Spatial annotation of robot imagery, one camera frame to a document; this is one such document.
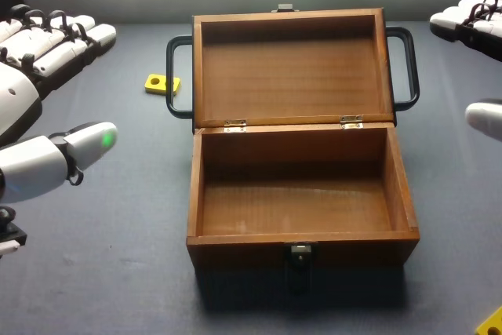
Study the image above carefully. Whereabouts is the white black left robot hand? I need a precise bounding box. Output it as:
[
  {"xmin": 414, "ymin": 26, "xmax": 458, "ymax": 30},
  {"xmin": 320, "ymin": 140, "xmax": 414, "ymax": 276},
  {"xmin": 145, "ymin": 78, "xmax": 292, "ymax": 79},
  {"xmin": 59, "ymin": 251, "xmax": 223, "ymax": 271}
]
[{"xmin": 0, "ymin": 3, "xmax": 118, "ymax": 205}]

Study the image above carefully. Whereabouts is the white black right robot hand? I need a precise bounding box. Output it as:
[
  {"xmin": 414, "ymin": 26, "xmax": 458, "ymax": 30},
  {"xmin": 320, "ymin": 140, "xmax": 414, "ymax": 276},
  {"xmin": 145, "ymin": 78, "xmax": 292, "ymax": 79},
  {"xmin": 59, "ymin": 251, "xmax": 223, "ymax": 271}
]
[{"xmin": 429, "ymin": 0, "xmax": 502, "ymax": 144}]

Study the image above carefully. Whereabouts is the wooden box with black handles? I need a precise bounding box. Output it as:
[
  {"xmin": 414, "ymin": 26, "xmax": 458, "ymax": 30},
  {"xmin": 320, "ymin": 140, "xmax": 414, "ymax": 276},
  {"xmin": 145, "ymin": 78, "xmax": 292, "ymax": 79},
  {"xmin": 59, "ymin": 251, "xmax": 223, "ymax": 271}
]
[{"xmin": 166, "ymin": 3, "xmax": 421, "ymax": 311}]

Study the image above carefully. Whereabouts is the grey table cloth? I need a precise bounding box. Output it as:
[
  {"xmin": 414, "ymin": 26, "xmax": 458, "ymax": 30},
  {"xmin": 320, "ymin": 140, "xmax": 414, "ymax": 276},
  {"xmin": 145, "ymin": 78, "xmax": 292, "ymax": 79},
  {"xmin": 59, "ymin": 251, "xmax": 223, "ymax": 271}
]
[{"xmin": 0, "ymin": 20, "xmax": 502, "ymax": 335}]

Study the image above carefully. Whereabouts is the yellow block with round holes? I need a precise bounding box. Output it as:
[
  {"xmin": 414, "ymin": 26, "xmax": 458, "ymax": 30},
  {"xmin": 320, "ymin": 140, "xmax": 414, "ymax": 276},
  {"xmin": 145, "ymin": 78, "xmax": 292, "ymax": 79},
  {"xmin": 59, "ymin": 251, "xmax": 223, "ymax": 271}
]
[{"xmin": 144, "ymin": 73, "xmax": 182, "ymax": 96}]

